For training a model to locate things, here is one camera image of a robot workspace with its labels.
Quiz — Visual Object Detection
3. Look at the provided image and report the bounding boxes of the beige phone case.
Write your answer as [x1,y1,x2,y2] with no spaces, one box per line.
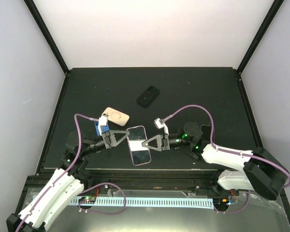
[102,107,130,127]

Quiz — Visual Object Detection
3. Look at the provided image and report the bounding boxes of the pink phone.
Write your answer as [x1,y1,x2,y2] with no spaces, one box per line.
[127,126,152,166]

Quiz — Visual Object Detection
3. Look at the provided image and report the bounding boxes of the clear phone case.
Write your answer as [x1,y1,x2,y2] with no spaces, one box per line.
[126,125,152,167]

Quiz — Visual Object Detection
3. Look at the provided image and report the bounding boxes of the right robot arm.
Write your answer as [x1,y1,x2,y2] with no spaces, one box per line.
[142,120,289,201]

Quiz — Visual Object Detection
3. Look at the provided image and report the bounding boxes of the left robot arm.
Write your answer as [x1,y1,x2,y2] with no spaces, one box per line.
[6,130,130,232]

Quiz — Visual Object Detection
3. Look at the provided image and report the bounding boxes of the black phone case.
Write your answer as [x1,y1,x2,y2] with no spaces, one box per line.
[137,86,160,107]

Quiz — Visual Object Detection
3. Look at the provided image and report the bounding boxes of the purple phone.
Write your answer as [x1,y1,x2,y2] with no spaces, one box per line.
[200,125,212,141]

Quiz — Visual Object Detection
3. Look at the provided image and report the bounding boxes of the left control board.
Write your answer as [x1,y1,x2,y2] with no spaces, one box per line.
[78,196,96,204]

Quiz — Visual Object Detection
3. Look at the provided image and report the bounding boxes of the control board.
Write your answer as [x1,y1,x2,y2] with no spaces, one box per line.
[78,196,96,204]
[214,198,236,205]

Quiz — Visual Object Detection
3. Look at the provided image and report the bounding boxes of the right control board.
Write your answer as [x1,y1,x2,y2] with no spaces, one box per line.
[214,198,236,205]

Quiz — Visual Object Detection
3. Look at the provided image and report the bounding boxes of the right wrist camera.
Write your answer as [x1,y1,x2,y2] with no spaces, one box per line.
[154,118,169,135]

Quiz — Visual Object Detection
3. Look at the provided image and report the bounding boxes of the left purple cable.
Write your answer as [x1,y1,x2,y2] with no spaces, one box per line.
[14,113,100,232]

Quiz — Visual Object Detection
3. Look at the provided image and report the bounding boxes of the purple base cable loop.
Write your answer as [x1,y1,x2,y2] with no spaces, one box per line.
[77,180,128,215]

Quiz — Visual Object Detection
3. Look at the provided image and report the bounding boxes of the white slotted cable duct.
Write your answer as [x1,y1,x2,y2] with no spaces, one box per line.
[69,197,214,209]

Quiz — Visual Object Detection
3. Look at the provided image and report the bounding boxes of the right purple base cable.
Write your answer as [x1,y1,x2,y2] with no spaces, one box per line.
[214,189,251,215]

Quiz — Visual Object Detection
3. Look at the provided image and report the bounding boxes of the left black frame post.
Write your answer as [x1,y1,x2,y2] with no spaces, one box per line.
[23,0,70,74]

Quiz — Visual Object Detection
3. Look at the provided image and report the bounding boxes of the black frame post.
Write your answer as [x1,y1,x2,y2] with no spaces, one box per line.
[237,0,284,74]
[23,0,70,74]

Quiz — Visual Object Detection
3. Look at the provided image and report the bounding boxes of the right black frame post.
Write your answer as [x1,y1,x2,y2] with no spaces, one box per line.
[237,0,284,74]

